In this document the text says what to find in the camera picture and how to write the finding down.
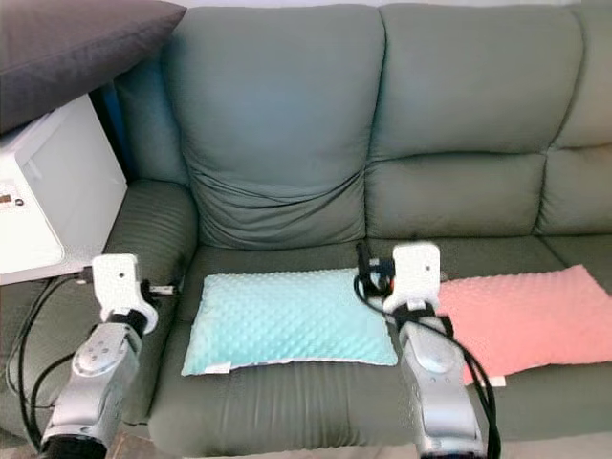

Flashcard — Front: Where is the pink dotted pillow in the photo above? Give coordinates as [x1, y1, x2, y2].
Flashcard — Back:
[435, 265, 612, 386]

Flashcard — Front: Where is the grey-green leather sofa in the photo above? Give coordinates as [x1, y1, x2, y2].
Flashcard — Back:
[0, 0, 612, 459]

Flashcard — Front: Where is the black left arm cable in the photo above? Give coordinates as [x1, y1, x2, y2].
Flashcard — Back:
[16, 273, 95, 452]

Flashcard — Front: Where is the teal dotted pillow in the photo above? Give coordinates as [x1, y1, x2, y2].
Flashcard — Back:
[182, 268, 399, 377]

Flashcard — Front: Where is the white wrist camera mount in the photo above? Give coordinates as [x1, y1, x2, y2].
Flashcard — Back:
[382, 242, 441, 317]
[91, 253, 159, 331]

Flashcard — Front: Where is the white box appliance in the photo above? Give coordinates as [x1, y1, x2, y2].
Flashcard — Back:
[0, 94, 128, 286]

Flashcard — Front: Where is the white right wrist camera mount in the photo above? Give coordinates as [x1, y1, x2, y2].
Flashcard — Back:
[382, 242, 441, 317]

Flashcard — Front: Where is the dark grey cushion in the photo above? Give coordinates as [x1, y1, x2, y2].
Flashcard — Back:
[0, 0, 187, 135]

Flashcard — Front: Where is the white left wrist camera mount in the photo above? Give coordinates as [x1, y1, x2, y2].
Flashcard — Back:
[91, 253, 159, 331]

